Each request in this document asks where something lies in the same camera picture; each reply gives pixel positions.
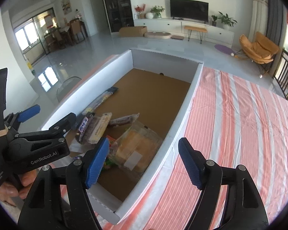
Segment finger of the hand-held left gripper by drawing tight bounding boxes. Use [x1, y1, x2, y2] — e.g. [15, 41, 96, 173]
[14, 112, 77, 139]
[3, 105, 41, 135]

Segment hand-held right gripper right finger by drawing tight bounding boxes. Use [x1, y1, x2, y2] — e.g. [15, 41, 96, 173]
[178, 137, 269, 230]

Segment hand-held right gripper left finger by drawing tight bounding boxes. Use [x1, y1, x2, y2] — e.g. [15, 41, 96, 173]
[17, 136, 110, 230]

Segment green white triangular packet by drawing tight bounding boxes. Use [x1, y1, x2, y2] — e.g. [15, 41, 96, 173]
[103, 149, 119, 172]

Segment dark snack bar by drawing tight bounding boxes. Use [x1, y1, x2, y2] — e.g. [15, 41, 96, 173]
[75, 112, 96, 145]

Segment small cream cake packet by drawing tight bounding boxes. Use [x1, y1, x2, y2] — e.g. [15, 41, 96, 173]
[88, 112, 112, 144]

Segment bagged bread loaf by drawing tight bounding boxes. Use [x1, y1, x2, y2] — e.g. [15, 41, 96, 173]
[108, 121, 165, 180]

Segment brown chocolate bar packet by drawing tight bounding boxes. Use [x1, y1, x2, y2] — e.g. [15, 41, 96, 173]
[108, 113, 140, 127]

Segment white cardboard box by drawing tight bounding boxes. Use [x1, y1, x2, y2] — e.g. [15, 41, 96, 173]
[40, 48, 204, 226]

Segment person's left hand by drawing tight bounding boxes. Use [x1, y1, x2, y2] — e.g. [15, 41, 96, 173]
[0, 170, 36, 206]

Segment striped tablecloth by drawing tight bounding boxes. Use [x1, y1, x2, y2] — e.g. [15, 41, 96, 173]
[96, 67, 288, 230]

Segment dining table with chairs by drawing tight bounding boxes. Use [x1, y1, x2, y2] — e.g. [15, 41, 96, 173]
[44, 19, 88, 51]

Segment brown cardboard box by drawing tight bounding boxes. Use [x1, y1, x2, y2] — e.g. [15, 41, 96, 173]
[119, 26, 147, 37]

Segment purple round mat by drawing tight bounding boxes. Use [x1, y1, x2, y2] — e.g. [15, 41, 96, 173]
[214, 44, 233, 54]

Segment beige oval pet bed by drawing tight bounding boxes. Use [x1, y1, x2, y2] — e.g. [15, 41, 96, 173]
[144, 31, 172, 39]

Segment wooden slatted chair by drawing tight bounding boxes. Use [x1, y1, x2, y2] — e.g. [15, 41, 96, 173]
[274, 49, 288, 101]

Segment black glass cabinet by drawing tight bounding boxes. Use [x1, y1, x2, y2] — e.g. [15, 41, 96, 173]
[101, 0, 135, 33]

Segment orange lounge chair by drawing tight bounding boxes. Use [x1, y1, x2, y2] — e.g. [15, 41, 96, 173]
[239, 32, 280, 65]

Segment wooden bench with metal legs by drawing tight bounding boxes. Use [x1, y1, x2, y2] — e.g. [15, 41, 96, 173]
[184, 25, 207, 44]

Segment red flowers in vase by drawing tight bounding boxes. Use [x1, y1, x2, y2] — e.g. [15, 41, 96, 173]
[134, 4, 147, 20]

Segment white television cabinet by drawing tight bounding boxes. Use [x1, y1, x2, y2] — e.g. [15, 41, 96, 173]
[134, 17, 234, 45]

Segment green potted plant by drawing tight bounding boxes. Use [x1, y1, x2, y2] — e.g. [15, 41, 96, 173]
[150, 5, 165, 19]

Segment large leafy potted plant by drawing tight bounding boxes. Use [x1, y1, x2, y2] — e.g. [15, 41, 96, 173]
[218, 11, 238, 30]

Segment black television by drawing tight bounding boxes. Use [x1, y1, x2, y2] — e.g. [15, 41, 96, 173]
[170, 0, 209, 24]

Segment white tower air conditioner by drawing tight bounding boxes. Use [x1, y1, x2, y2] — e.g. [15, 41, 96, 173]
[251, 0, 269, 44]

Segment grey curtain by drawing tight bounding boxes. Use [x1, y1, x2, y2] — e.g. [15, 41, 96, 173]
[259, 0, 286, 46]

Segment framed wall painting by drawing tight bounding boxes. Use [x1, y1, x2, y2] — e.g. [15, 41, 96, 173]
[61, 0, 70, 15]

